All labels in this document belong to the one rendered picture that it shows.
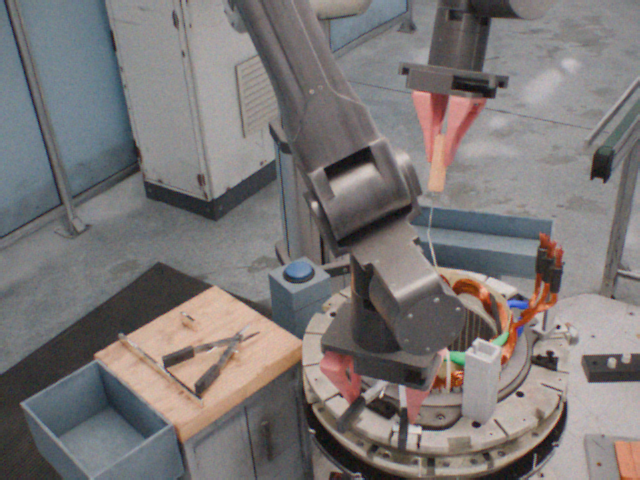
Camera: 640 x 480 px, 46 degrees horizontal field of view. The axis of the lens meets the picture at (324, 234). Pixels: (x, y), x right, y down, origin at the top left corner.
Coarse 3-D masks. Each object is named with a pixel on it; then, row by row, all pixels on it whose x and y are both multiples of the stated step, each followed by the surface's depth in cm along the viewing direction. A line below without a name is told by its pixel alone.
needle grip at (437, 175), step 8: (440, 136) 79; (440, 144) 79; (440, 152) 79; (432, 160) 80; (440, 160) 80; (432, 168) 80; (440, 168) 80; (432, 176) 80; (440, 176) 80; (432, 184) 80; (440, 184) 80
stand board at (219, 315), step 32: (160, 320) 103; (224, 320) 102; (256, 320) 102; (128, 352) 98; (160, 352) 98; (256, 352) 97; (288, 352) 96; (128, 384) 93; (160, 384) 93; (192, 384) 92; (224, 384) 92; (256, 384) 94; (192, 416) 88
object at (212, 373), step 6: (210, 366) 90; (216, 366) 90; (204, 372) 90; (210, 372) 90; (216, 372) 91; (204, 378) 89; (210, 378) 90; (216, 378) 91; (198, 384) 88; (204, 384) 89; (198, 390) 88
